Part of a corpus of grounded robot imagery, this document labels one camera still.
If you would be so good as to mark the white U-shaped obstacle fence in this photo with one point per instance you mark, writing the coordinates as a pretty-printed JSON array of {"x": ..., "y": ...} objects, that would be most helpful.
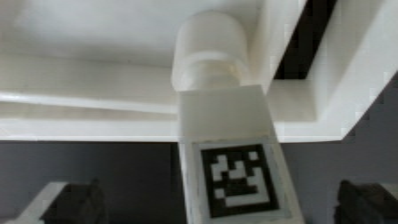
[{"x": 337, "y": 67}]

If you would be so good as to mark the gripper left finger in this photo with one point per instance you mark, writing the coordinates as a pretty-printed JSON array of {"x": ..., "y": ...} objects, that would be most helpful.
[{"x": 67, "y": 204}]

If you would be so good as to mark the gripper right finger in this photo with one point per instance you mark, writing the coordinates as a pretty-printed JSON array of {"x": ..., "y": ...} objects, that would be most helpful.
[{"x": 367, "y": 203}]

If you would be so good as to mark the white square table top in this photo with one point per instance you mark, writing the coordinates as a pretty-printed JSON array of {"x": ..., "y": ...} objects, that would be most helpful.
[{"x": 93, "y": 54}]

